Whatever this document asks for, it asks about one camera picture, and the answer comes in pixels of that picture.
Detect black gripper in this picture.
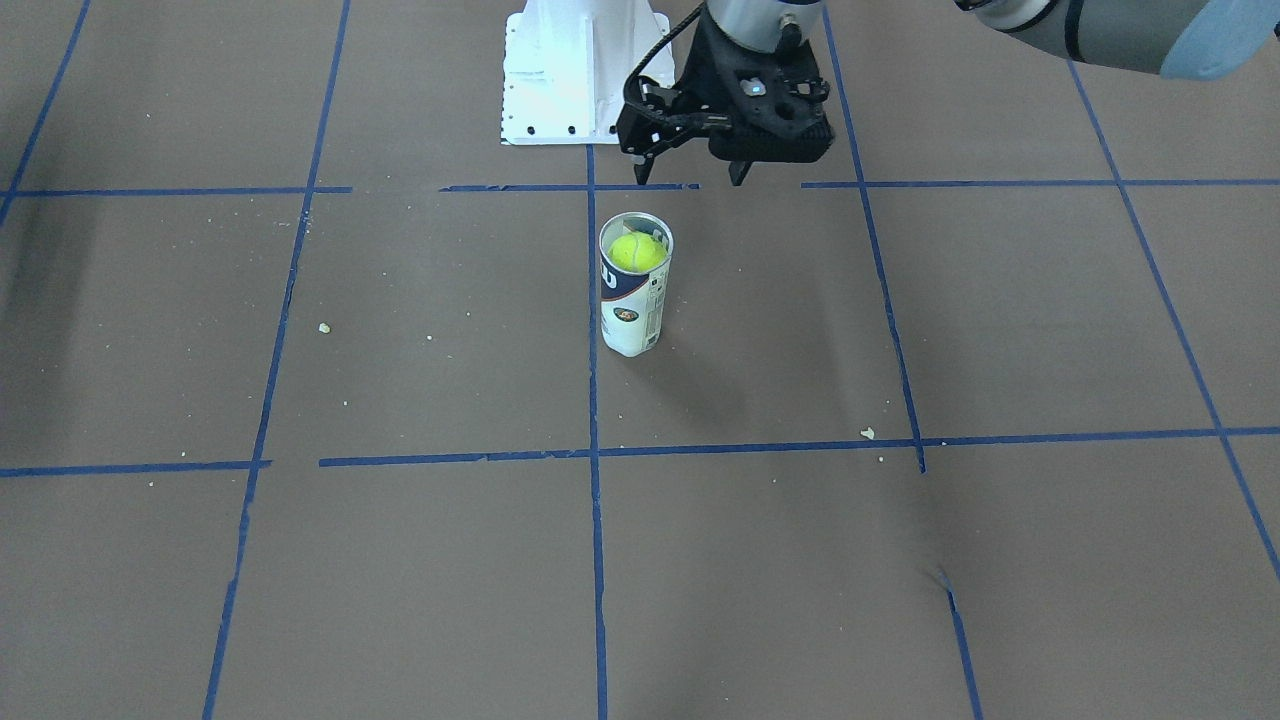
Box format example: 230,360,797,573
617,3,835,187

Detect yellow tennis ball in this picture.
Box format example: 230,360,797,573
605,231,668,274

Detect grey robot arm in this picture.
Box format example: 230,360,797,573
614,1,1279,184

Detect clear tennis ball can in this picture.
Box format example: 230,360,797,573
596,211,675,357

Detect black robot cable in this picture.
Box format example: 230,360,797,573
625,0,707,101

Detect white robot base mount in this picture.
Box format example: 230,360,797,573
500,1,673,146

